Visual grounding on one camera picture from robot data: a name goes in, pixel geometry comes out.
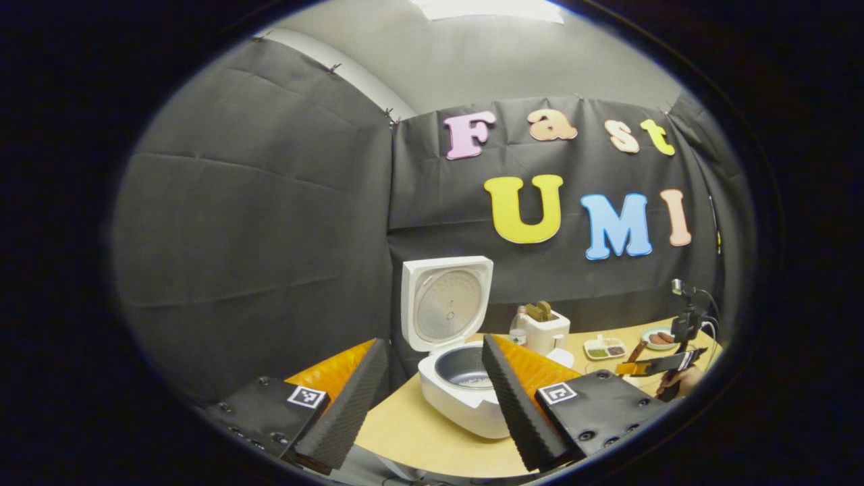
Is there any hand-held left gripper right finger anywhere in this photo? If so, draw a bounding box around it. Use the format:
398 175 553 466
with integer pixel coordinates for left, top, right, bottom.
481 334 666 473

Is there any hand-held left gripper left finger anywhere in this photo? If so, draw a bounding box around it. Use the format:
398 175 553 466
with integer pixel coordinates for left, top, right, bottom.
202 337 390 473

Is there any white divided rice dish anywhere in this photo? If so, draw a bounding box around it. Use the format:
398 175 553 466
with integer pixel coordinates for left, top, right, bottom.
583 335 627 360

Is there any white rice cooker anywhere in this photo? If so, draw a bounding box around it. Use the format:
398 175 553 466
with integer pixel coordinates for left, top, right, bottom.
401 256 574 439

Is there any pale green plate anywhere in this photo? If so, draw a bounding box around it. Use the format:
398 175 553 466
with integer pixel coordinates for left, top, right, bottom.
641 327 679 352

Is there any white toaster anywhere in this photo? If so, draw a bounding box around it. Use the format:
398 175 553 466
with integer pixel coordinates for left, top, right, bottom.
523 310 571 356

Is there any black backdrop cloth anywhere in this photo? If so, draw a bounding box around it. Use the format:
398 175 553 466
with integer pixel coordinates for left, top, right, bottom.
111 37 743 406

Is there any ceiling light panel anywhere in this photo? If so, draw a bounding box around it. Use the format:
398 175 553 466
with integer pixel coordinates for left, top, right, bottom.
412 0 564 24

